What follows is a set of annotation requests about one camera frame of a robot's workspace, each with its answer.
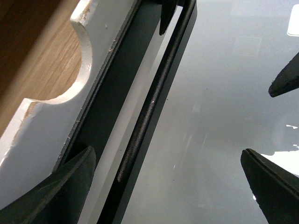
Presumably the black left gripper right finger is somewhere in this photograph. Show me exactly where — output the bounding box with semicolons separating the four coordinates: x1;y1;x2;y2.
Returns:
241;148;299;224

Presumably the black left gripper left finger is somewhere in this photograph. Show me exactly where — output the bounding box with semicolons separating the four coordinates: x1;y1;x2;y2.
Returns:
0;147;96;224

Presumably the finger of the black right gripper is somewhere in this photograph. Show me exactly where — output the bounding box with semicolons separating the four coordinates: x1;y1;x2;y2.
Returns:
268;53;299;98
154;0;178;35

